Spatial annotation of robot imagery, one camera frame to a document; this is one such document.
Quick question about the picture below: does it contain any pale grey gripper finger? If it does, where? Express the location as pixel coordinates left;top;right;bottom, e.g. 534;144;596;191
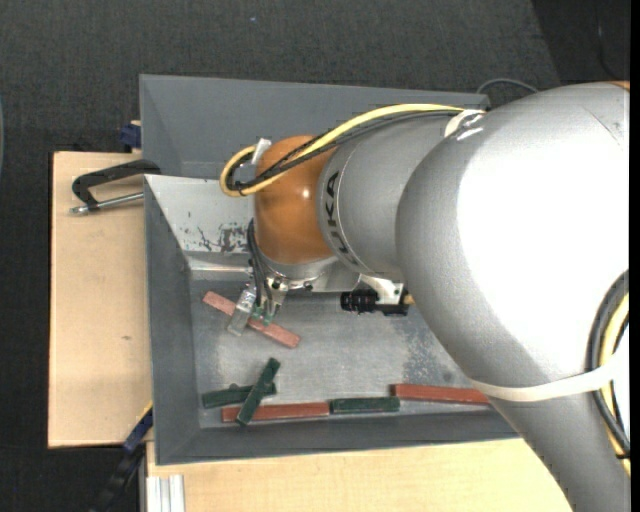
226;288;259;337

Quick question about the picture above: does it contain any red-brown flat block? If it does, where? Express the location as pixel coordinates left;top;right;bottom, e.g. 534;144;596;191
201;291;302;349
389;383;492;406
221;401;331;425

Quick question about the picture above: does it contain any dark green flat block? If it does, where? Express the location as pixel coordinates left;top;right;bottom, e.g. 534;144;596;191
234;357;282;428
201;382;278;410
328;396;402;415

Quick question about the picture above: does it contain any grey metal bin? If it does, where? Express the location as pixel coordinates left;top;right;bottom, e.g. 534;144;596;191
138;73;524;466

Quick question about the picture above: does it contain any pale wood flat board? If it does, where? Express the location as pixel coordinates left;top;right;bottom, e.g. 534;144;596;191
47;149;154;449

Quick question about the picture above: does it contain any black cylinder on white bracket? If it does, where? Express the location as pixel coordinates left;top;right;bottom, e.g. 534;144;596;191
340;273;416;318

